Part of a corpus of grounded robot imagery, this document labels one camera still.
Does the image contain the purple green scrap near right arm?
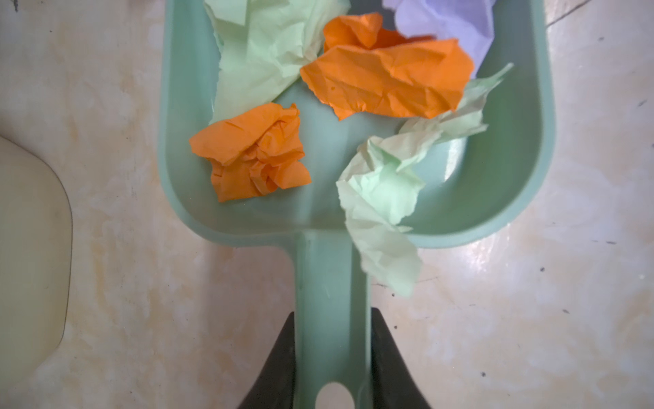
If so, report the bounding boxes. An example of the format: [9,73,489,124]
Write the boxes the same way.
[203,0,514,298]

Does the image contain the green plastic dustpan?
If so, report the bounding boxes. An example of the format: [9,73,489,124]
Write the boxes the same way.
[158,1,555,408]

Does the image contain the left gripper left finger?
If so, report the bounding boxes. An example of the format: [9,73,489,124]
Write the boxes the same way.
[238,312,296,409]

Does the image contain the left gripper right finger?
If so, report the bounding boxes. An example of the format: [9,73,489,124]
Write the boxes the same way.
[371,308,431,409]

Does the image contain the cream trash bin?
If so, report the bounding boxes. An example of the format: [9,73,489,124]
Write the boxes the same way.
[1,139,73,392]

